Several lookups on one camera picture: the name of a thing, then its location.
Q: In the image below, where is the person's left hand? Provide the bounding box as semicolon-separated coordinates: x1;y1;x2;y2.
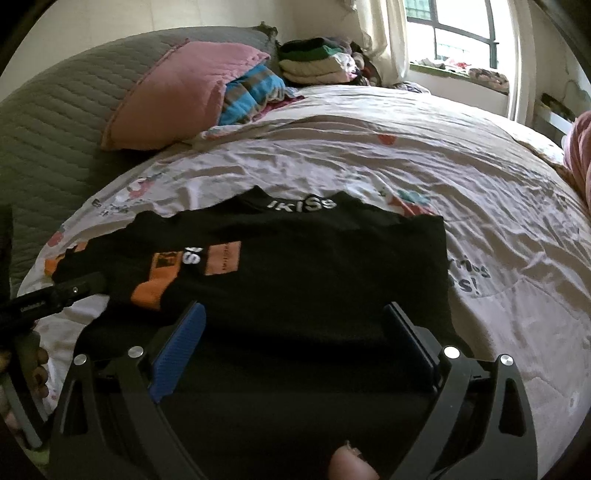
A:
27;346;51;400

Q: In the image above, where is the person's right hand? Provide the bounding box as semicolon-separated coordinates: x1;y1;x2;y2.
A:
327;440;380;480

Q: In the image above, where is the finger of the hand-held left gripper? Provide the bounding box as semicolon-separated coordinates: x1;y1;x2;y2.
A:
0;271;108;324

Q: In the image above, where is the black shirt with orange patches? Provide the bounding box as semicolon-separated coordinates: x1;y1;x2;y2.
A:
51;185;467;480

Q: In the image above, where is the maroon cloth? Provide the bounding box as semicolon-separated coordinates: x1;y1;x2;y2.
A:
259;90;305;116

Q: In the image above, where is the cream folded garment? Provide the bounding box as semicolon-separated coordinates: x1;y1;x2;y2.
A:
281;58;354;86

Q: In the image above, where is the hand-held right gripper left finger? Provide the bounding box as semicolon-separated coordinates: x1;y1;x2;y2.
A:
48;301;207;480

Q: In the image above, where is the cream curtain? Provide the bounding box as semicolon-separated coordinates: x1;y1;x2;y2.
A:
360;0;413;89

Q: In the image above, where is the grey-green quilted cover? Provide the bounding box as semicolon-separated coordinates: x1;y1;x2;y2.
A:
0;22;280;296

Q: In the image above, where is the strawberry printed bed quilt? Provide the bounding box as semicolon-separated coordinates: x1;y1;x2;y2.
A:
0;84;591;480

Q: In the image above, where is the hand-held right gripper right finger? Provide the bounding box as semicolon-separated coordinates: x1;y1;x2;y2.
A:
382;302;541;480

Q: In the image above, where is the pink fleece blanket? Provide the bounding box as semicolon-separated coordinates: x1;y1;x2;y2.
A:
563;111;591;209

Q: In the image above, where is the white shelf unit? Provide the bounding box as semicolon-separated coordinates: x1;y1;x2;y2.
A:
533;92;578;148

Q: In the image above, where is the blue striped blanket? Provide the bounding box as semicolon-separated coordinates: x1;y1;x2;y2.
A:
217;65;287;126

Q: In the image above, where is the floral cloth on windowsill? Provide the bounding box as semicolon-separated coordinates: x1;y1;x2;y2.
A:
466;67;511;94

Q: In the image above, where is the window with dark frame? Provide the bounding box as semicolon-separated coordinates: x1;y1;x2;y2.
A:
404;0;502;79

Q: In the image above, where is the heap of mixed clothes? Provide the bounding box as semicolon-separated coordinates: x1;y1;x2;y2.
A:
342;41;384;87

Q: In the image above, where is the dark patterned cloth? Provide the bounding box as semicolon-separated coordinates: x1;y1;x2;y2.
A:
392;80;432;96

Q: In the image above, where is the black folded garment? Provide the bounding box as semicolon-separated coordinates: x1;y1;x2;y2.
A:
279;38;329;61

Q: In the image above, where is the pink quilted pillow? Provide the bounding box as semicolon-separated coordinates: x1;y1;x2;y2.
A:
100;41;272;152

